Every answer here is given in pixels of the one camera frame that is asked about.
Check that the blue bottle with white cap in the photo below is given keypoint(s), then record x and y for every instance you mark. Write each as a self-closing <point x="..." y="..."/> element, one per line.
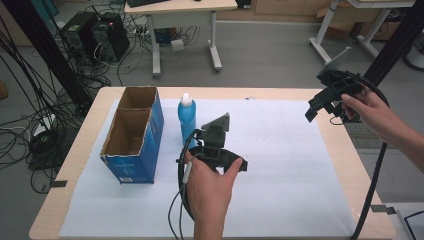
<point x="186" y="116"/>

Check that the grey tape strip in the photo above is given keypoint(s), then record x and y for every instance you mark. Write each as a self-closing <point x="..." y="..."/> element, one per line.
<point x="58" y="183"/>
<point x="383" y="209"/>

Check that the small white box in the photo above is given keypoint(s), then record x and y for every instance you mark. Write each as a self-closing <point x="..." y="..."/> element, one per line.
<point x="177" y="45"/>

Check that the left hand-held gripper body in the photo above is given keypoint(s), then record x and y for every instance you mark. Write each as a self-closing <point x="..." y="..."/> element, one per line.
<point x="213" y="141"/>

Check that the white paper mat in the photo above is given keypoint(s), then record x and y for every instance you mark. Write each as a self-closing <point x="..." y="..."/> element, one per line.
<point x="283" y="160"/>

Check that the black computer tower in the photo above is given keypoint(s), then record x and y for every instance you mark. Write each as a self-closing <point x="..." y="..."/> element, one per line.
<point x="111" y="38"/>
<point x="77" y="36"/>

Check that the black metal post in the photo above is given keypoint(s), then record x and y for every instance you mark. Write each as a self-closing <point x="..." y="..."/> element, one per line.
<point x="396" y="43"/>
<point x="50" y="53"/>

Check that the white desk frame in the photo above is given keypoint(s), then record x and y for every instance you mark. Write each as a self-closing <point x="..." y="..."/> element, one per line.
<point x="325" y="36"/>

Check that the person's left hand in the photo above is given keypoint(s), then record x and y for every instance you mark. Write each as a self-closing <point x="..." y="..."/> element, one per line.
<point x="206" y="190"/>

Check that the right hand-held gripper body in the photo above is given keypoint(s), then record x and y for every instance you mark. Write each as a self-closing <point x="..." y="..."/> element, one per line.
<point x="341" y="83"/>

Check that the wooden desk with white legs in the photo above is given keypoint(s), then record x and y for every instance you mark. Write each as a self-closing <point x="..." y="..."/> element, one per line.
<point x="181" y="6"/>

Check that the person's right hand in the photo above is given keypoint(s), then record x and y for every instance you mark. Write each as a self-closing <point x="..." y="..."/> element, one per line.
<point x="373" y="113"/>

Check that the brown cardboard box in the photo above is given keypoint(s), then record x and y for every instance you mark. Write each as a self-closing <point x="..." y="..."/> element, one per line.
<point x="373" y="28"/>

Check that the white power strip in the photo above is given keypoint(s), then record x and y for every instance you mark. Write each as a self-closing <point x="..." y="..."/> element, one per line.
<point x="44" y="124"/>

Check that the blue cardboard box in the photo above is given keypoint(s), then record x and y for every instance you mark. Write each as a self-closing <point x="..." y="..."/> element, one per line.
<point x="146" y="146"/>

